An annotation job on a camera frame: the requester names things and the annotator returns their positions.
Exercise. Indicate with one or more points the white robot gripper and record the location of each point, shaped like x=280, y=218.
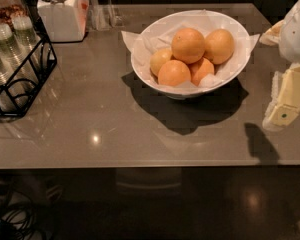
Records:
x=296, y=34

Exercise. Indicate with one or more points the white ceramic bowl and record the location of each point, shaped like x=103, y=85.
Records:
x=190, y=53

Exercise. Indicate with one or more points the left pale orange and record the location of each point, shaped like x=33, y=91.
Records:
x=158, y=59

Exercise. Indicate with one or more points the clear acrylic stand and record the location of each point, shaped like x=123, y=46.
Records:
x=104, y=15

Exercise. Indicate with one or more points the white lidded jar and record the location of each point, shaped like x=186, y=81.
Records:
x=64, y=20

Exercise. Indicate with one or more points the black wire rack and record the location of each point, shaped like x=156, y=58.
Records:
x=26, y=58

